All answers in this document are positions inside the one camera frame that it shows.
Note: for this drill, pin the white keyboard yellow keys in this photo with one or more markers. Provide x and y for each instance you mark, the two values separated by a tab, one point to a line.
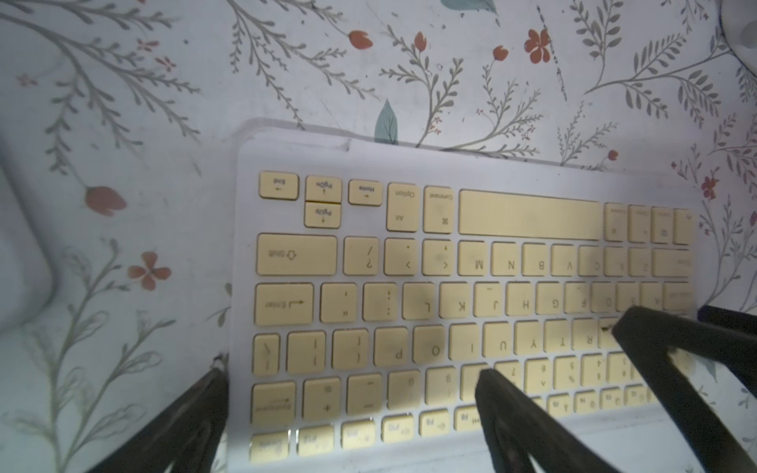
373	284

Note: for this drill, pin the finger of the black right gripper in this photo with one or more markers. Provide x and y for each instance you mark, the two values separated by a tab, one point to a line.
726	337

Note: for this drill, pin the white keyboard pink keys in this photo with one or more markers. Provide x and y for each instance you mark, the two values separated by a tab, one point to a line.
27	277

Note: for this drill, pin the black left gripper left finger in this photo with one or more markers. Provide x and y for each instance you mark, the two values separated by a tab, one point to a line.
183	438

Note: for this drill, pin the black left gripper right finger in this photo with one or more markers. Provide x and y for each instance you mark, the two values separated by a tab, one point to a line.
521	436

